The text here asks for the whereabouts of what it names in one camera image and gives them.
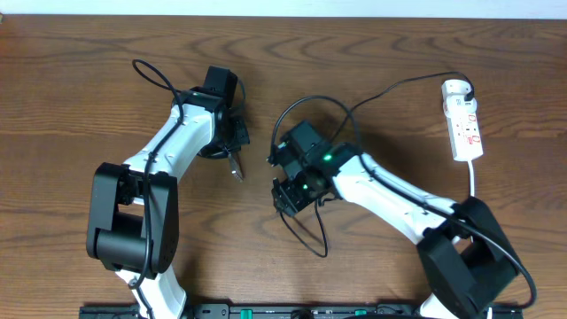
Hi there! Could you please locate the black charger cable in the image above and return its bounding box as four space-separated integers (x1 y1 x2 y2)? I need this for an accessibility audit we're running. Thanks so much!
278 71 475 259

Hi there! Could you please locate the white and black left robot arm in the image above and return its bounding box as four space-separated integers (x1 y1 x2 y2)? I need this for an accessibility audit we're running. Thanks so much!
79 66 250 318

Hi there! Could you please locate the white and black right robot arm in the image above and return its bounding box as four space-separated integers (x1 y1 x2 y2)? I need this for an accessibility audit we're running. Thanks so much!
268 121 519 318

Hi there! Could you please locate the white charger plug adapter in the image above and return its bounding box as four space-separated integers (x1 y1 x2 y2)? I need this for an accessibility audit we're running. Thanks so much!
441 79 474 101

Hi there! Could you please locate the white power strip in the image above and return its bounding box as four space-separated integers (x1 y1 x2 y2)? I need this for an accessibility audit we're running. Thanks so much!
443 95 484 162

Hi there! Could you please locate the white power strip cord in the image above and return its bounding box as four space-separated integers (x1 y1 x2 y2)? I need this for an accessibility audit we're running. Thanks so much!
467 159 493 319

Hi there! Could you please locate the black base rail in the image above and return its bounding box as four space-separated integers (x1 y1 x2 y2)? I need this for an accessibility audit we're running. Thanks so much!
79 302 524 319

